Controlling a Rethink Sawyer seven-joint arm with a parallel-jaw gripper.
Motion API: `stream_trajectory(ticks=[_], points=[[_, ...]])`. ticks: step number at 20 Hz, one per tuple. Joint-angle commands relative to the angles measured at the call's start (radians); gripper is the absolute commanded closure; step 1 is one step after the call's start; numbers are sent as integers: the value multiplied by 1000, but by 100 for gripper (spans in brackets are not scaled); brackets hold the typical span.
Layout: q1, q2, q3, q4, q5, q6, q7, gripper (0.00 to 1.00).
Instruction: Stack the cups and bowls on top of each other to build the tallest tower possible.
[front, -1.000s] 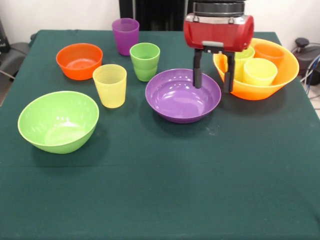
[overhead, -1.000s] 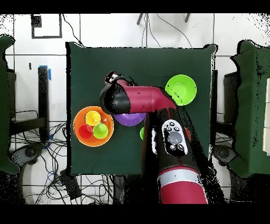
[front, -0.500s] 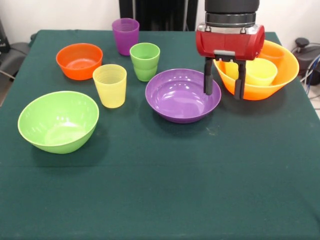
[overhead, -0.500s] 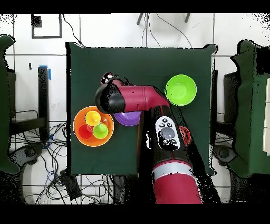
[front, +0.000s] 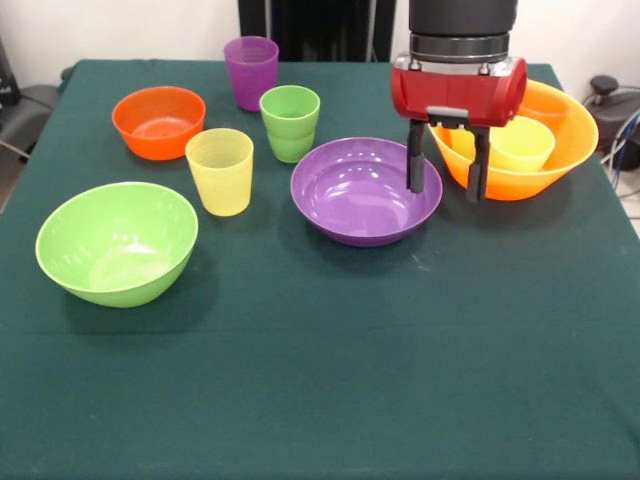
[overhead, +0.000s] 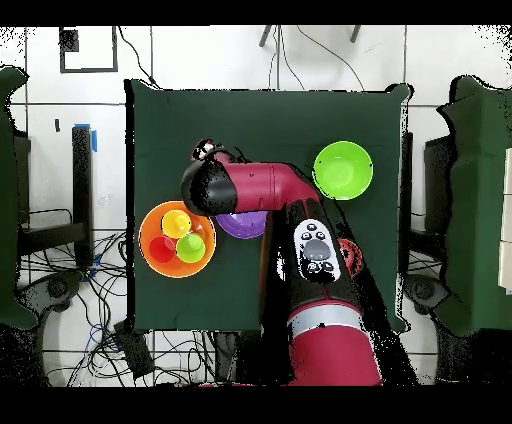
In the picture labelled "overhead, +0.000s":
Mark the grey office chair base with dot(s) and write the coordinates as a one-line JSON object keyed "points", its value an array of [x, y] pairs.
{"points": [[424, 290]]}

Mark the black power strip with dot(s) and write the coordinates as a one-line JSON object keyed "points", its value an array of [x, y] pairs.
{"points": [[134, 352]]}

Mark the blue tape strip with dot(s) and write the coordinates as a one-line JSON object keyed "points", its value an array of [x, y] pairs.
{"points": [[94, 142]]}

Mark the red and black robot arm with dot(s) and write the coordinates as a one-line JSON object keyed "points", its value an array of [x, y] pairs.
{"points": [[260, 184]]}

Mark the orange-red cup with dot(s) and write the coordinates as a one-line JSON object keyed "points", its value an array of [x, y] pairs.
{"points": [[161, 250]]}

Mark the dark office chair base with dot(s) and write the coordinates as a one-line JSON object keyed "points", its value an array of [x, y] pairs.
{"points": [[56, 288]]}

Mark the black box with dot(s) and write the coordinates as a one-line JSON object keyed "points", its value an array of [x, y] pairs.
{"points": [[438, 180]]}

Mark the green bowl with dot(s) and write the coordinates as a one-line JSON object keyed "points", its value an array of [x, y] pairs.
{"points": [[348, 172]]}

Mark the black stand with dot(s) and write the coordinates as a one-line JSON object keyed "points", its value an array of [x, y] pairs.
{"points": [[82, 180]]}

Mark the purple bowl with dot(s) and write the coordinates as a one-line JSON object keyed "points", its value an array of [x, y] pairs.
{"points": [[244, 226]]}

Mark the large yellow-orange bowl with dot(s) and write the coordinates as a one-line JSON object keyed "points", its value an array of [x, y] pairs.
{"points": [[176, 270]]}

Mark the light green tapered cup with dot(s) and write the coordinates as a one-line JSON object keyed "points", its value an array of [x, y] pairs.
{"points": [[191, 248]]}

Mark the dark green tablecloth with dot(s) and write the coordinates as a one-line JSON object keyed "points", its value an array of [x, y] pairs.
{"points": [[180, 120]]}

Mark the grey tripod leg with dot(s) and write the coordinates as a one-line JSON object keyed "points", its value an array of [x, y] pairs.
{"points": [[265, 36], [355, 34]]}

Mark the green cloth covered table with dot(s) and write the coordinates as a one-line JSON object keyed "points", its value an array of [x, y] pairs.
{"points": [[8, 200], [476, 200]]}

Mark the orange-red bowl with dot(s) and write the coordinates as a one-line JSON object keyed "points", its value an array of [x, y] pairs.
{"points": [[355, 258]]}

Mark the white boxes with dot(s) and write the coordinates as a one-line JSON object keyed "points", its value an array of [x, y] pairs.
{"points": [[507, 220]]}

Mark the yellow-orange stepped cup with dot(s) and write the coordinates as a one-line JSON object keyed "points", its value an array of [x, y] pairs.
{"points": [[176, 224]]}

